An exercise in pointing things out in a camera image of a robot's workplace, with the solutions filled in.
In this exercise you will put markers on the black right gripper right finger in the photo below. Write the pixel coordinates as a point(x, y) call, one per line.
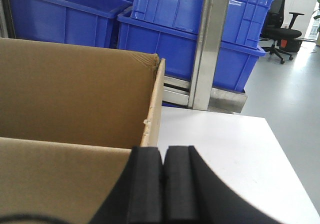
point(194, 194)

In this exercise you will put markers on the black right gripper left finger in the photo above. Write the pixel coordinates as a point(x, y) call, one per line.
point(137, 197)

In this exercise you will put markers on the brown EcoFlow cardboard box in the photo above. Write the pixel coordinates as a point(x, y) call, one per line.
point(69, 118)

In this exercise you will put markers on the blue crate lower right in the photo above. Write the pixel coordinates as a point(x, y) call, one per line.
point(234, 64)

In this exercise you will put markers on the black office chair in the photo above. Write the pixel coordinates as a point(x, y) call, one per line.
point(272, 29)

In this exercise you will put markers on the blue crate upper stacked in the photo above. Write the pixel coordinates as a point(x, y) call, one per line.
point(243, 23)

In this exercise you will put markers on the blue crate left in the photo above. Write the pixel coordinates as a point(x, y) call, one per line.
point(79, 22)

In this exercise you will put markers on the metal shelf rack frame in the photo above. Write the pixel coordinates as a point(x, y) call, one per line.
point(199, 93)

